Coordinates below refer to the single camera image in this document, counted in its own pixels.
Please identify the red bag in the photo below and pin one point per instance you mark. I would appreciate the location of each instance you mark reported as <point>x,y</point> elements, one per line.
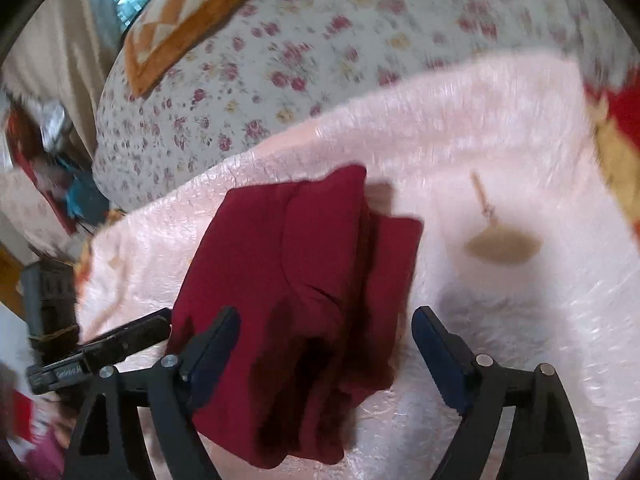
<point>30,160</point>

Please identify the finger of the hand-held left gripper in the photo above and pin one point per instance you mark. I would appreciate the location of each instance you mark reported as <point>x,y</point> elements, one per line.
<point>125,340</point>

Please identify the floral bedspread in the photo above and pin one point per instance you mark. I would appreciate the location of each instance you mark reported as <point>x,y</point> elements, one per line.
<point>325,35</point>

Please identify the red yellow printed blanket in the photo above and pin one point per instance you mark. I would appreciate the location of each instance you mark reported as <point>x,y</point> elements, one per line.
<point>620,160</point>

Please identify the beige curtain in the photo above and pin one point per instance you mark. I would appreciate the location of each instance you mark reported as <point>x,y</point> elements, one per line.
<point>55,60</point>

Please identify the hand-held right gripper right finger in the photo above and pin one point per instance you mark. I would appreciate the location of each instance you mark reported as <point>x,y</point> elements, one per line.
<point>440,355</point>

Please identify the pink quilted blanket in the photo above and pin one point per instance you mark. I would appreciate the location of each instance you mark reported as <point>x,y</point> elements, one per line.
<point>500,160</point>

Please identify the maroon knit sweater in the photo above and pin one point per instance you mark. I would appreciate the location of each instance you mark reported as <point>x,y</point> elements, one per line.
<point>300,270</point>

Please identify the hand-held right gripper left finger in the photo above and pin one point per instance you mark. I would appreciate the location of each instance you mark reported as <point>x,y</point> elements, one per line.
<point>215,355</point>

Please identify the orange checked cushion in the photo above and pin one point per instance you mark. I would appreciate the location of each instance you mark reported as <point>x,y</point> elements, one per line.
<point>200,10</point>

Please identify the blue plastic bag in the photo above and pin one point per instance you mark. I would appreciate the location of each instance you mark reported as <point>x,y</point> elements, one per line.
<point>85,192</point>

